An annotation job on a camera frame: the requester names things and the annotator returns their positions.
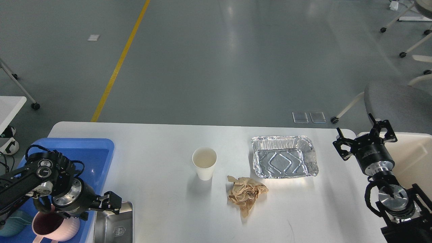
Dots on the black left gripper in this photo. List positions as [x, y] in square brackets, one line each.
[81, 198]

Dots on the stainless steel tray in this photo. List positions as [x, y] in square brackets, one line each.
[115, 228]

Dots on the pink ribbed mug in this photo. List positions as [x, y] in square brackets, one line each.
[54, 227]

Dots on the grey office chair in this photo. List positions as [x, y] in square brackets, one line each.
[409, 109]

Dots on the teal ceramic mug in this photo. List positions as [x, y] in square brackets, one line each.
[16, 223]

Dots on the blue plastic tray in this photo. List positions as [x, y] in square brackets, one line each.
[96, 154]

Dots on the crumpled brown paper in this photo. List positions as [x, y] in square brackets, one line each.
[244, 193]

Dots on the aluminium foil tray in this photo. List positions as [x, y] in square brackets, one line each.
[284, 157]

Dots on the white paper cup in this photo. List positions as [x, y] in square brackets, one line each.
[204, 160]

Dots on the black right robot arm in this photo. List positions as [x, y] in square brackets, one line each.
[406, 212]

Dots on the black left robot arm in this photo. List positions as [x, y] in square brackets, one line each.
[53, 182]

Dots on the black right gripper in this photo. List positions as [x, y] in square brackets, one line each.
[371, 154]

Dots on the white side table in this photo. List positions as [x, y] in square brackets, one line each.
[10, 105]

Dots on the beige plastic bin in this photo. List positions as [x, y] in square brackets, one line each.
[412, 154]

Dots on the black white sneaker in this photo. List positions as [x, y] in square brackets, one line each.
[8, 144]

